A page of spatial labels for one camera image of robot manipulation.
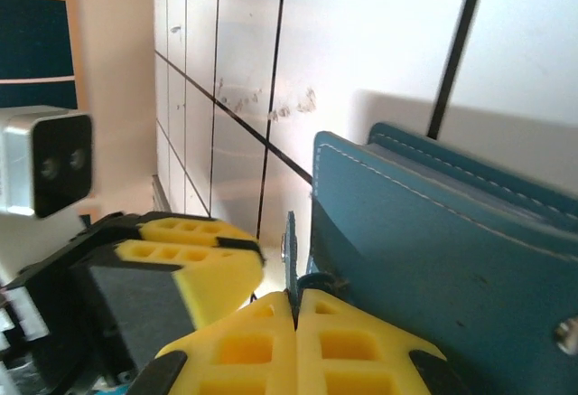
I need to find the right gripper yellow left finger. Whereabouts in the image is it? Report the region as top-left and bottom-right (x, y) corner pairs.
(130, 289), (298, 395)

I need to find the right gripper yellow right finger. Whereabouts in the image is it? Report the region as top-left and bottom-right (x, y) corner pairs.
(295, 288), (457, 395)

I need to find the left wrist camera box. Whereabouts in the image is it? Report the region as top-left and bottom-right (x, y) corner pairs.
(0, 105), (95, 221)

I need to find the teal leather card holder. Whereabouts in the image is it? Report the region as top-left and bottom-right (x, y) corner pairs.
(279, 122), (578, 395)

